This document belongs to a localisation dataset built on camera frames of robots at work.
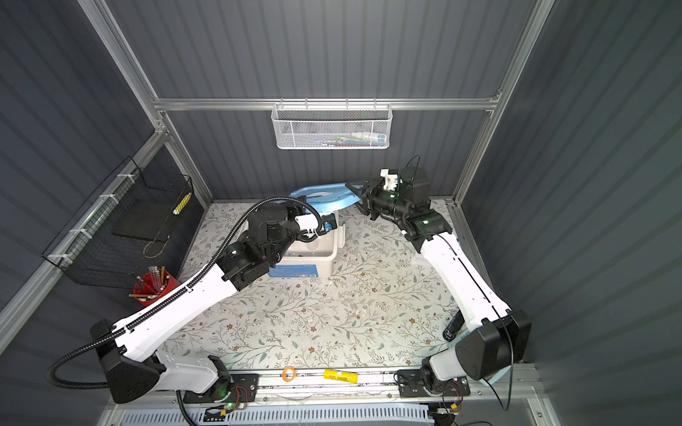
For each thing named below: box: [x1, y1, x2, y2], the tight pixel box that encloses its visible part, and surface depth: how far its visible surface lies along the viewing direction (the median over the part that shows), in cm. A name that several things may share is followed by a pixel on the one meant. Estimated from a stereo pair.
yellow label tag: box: [323, 369, 360, 385], surface depth 76 cm
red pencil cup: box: [128, 266, 180, 307], surface depth 82 cm
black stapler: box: [443, 309, 466, 342], surface depth 81 cm
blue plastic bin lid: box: [289, 182, 361, 213], surface depth 70 cm
